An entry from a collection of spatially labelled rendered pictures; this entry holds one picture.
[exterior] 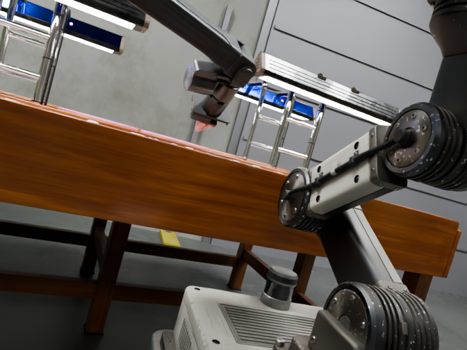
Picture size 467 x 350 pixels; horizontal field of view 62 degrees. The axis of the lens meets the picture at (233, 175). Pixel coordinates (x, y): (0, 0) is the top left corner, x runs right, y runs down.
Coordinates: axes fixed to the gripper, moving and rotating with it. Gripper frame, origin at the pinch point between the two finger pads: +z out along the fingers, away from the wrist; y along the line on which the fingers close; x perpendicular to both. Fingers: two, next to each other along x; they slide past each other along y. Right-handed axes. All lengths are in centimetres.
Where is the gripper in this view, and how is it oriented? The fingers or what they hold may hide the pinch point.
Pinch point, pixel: (197, 128)
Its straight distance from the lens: 105.6
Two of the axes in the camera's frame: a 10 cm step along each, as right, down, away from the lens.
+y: -8.9, -2.3, -4.1
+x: 0.3, 8.4, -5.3
